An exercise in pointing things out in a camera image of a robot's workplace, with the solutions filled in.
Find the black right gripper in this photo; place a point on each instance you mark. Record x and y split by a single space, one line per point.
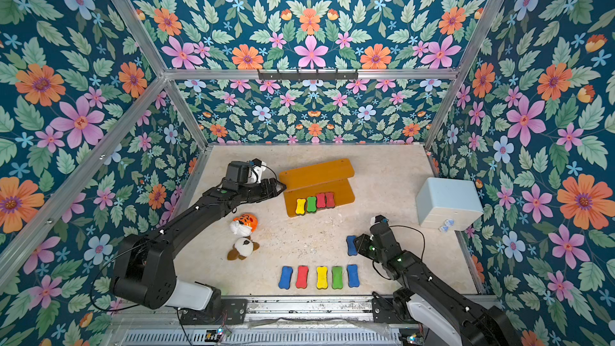
363 243

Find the light blue box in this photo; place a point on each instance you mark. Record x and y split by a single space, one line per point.
448 204

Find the yellow eraser top shelf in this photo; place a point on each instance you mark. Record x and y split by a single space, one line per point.
322 278

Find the orange tiger plush toy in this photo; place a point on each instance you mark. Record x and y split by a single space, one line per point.
244 225

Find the red eraser top shelf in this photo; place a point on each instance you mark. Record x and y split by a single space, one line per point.
302 277

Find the green eraser bottom shelf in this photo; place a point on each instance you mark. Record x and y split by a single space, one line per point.
311 204

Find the brown white dog plush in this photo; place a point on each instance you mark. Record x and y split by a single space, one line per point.
242 249

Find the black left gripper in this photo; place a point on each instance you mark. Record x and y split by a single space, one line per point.
265 194

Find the green eraser shelf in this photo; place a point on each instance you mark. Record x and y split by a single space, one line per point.
337 278
311 204

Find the yellow eraser bottom shelf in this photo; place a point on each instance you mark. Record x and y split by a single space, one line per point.
300 207

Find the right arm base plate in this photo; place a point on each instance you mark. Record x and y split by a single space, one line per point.
392 309

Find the blue eraser bottom shelf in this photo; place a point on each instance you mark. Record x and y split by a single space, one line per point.
351 247

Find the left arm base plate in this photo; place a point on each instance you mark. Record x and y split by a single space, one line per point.
224 311

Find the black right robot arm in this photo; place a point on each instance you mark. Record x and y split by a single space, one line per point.
423 297

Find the green eraser top shelf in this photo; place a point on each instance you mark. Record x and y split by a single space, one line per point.
337 278

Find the yellow eraser shelf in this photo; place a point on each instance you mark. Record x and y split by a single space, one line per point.
322 278
300 207

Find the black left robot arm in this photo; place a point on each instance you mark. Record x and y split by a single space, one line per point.
144 271

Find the metal front rail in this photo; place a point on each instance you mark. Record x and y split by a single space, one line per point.
272 320

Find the orange wooden two-tier shelf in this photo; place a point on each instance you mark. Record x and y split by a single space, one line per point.
332 176

